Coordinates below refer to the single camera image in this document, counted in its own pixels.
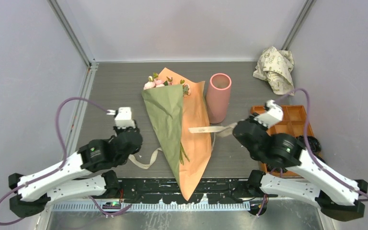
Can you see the crumpled printed paper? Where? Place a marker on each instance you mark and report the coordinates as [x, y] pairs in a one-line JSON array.
[[275, 67]]

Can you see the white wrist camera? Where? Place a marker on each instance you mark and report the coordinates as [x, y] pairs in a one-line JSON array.
[[122, 117], [273, 114]]

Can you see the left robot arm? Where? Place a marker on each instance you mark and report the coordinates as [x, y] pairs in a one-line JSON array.
[[87, 172]]

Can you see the pink flowers with green stems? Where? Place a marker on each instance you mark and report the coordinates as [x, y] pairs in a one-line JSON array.
[[165, 83]]

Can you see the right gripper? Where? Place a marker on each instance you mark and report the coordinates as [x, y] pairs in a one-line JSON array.
[[261, 126]]

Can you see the orange compartment tray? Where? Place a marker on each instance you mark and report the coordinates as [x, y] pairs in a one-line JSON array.
[[292, 124]]

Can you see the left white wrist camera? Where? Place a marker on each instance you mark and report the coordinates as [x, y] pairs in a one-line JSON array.
[[122, 117]]

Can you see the aluminium frame rail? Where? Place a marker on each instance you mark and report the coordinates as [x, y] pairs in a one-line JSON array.
[[68, 144]]

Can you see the dark patterned rolled tie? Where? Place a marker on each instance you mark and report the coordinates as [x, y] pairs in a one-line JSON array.
[[314, 144]]

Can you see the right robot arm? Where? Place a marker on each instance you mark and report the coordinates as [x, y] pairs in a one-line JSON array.
[[336, 196]]

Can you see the pink cylindrical vase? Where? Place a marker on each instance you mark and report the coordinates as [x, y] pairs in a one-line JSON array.
[[218, 97]]

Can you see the green orange flower bouquet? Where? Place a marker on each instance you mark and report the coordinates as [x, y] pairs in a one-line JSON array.
[[197, 146]]

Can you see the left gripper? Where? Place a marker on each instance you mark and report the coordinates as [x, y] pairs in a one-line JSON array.
[[120, 130]]

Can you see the cream printed ribbon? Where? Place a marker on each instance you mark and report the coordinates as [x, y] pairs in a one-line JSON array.
[[217, 131]]

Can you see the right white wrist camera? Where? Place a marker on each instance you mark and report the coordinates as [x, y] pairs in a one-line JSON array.
[[273, 114]]

